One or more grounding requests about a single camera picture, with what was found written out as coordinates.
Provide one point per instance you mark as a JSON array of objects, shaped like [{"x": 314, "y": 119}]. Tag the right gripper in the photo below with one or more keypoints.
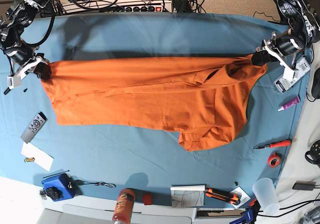
[{"x": 43, "y": 71}]

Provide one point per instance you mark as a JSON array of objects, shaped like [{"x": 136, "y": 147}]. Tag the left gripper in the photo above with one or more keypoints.
[{"x": 262, "y": 57}]

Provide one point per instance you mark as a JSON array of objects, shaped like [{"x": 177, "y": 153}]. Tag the orange t-shirt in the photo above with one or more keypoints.
[{"x": 204, "y": 99}]

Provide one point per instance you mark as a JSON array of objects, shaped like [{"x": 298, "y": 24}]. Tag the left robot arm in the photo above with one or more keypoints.
[{"x": 303, "y": 32}]

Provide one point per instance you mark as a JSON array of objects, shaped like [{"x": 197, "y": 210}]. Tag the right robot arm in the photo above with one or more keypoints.
[{"x": 22, "y": 56}]

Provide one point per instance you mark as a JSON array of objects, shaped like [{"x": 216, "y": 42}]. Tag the clear plastic package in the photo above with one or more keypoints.
[{"x": 281, "y": 85}]

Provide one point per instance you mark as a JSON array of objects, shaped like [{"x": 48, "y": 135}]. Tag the black white marker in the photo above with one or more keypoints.
[{"x": 7, "y": 91}]

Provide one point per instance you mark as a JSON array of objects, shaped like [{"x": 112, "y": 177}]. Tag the grey remote control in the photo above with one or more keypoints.
[{"x": 34, "y": 127}]

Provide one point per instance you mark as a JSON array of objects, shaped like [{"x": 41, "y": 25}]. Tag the purple glue tube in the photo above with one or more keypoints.
[{"x": 290, "y": 103}]

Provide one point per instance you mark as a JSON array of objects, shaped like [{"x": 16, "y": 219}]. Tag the white paper card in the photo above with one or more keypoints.
[{"x": 42, "y": 159}]

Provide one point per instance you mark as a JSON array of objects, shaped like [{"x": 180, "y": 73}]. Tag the small AA battery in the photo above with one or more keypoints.
[{"x": 29, "y": 160}]

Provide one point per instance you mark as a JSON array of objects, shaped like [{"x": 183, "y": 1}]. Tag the black power strip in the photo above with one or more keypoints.
[{"x": 156, "y": 9}]

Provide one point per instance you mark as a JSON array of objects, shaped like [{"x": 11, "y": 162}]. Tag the red tape roll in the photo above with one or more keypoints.
[{"x": 274, "y": 160}]

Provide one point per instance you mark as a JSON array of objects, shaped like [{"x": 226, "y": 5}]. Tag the blue plastic box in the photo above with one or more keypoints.
[{"x": 59, "y": 187}]

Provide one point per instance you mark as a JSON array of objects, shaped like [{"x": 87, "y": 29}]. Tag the blue table cloth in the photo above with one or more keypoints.
[{"x": 146, "y": 159}]

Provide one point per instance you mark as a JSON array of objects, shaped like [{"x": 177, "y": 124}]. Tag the clear plastic cup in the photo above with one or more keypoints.
[{"x": 264, "y": 191}]

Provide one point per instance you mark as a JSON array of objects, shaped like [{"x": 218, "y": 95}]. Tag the black power adapter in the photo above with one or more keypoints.
[{"x": 305, "y": 186}]

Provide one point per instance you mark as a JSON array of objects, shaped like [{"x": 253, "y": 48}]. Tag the small white leaflet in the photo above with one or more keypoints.
[{"x": 242, "y": 195}]

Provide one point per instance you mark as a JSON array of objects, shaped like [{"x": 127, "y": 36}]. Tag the orange black utility knife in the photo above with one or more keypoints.
[{"x": 222, "y": 195}]

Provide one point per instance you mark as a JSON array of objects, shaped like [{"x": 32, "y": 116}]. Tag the folded paper booklet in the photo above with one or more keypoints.
[{"x": 187, "y": 196}]

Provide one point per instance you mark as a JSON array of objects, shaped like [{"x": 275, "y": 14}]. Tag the blue bar clamp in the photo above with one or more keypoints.
[{"x": 250, "y": 215}]

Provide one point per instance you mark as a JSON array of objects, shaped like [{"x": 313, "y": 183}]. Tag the orange drink bottle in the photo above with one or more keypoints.
[{"x": 124, "y": 207}]

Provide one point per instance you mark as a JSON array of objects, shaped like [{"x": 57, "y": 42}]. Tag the small red block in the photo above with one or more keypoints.
[{"x": 147, "y": 199}]

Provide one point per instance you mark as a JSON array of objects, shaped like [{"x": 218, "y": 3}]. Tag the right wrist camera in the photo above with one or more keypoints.
[{"x": 15, "y": 79}]

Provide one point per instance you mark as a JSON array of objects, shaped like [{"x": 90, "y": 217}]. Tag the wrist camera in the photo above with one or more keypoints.
[
  {"x": 282, "y": 61},
  {"x": 15, "y": 79}
]

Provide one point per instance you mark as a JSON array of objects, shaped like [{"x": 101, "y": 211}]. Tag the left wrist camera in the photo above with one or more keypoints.
[{"x": 282, "y": 61}]

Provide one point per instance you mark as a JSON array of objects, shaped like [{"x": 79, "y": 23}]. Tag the red handled screwdriver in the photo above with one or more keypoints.
[{"x": 283, "y": 143}]

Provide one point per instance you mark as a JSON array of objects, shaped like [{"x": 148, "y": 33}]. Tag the black cable tie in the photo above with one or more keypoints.
[{"x": 56, "y": 174}]

